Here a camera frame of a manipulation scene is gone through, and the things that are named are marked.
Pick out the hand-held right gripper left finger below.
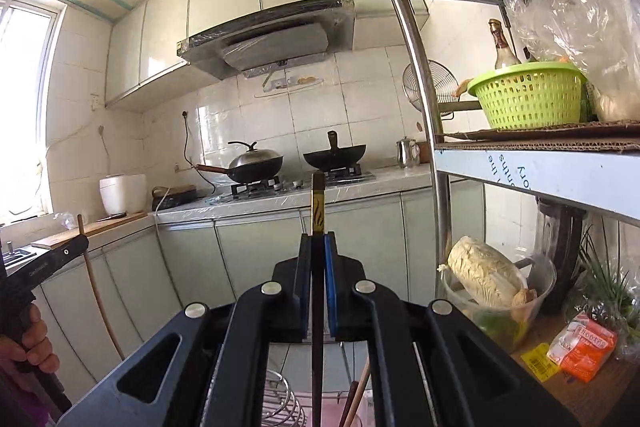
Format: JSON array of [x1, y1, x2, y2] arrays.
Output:
[[57, 233, 313, 427]]

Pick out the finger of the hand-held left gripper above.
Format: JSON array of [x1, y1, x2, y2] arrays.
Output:
[[47, 237, 92, 275]]

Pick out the black blender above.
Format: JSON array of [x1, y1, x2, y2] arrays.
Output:
[[532, 199, 588, 315]]

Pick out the black power cable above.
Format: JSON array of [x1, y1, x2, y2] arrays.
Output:
[[181, 109, 217, 194]]

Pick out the range hood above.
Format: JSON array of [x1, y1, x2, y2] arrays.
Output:
[[176, 0, 356, 81]]

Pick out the window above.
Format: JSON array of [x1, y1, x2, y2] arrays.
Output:
[[0, 0, 66, 228]]

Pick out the napa cabbage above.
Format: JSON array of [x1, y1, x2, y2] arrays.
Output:
[[446, 235, 526, 308]]

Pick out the green plastic basket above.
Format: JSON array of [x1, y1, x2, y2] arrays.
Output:
[[467, 61, 588, 130]]

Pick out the black wok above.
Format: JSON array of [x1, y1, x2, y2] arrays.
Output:
[[302, 130, 367, 172]]

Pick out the black induction cooker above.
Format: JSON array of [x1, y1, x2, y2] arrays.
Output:
[[151, 186, 198, 210]]

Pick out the base cabinets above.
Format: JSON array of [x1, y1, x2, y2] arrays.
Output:
[[30, 172, 486, 408]]

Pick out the dark gold-tipped chopstick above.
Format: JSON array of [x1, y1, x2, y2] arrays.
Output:
[[310, 172, 327, 427]]

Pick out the green bell pepper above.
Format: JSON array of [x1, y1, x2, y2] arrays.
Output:
[[472, 309, 531, 350]]

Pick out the orange and white packet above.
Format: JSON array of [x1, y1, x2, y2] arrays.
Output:
[[546, 312, 618, 383]]

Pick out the cardboard shelf liner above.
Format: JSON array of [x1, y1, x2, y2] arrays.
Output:
[[435, 119, 640, 155], [510, 307, 640, 427]]

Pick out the glass bottle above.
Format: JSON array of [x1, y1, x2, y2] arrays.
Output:
[[487, 19, 521, 70]]

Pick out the gas stove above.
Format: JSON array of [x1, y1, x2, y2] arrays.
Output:
[[230, 164, 376, 200]]

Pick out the large clear plastic bag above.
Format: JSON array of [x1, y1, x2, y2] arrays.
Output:
[[489, 0, 640, 122]]

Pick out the wire skimmer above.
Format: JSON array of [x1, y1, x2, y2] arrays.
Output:
[[402, 59, 458, 112]]

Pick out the metal shelf rack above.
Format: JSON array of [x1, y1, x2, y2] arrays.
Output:
[[350, 0, 640, 427]]

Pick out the crinkled clear plastic bag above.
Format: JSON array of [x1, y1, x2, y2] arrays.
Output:
[[565, 272, 640, 358]]

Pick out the steel kettle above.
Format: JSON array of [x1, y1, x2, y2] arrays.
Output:
[[396, 137, 421, 169]]

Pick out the clear plastic bowl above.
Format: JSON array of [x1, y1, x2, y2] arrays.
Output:
[[437, 252, 557, 353]]

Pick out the person's left hand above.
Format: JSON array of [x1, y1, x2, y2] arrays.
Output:
[[0, 302, 60, 375]]

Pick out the wooden cutting board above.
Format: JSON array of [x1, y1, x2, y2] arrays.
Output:
[[31, 211, 148, 249]]

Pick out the wall cabinets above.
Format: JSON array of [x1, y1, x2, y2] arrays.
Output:
[[105, 0, 401, 110]]

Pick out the dark plain chopstick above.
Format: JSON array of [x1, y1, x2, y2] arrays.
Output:
[[339, 379, 361, 427]]

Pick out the white rice cooker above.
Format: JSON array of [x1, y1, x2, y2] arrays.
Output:
[[99, 173, 147, 215]]

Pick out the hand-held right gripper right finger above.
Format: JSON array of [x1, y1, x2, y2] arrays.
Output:
[[322, 232, 581, 427]]

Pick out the pink plastic cup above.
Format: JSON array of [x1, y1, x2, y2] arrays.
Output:
[[320, 389, 373, 427]]

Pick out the wok with wooden handle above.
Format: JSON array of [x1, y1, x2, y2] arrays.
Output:
[[195, 154, 284, 184]]

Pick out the domed wok lid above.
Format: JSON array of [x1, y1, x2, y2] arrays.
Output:
[[228, 141, 282, 170]]

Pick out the glass wall shelf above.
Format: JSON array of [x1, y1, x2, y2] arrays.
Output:
[[252, 74, 325, 100]]

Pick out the metal wire utensil rack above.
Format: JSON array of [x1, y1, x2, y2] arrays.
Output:
[[265, 369, 373, 427]]

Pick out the yellow sticker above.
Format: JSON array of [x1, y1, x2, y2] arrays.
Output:
[[520, 342, 563, 383]]

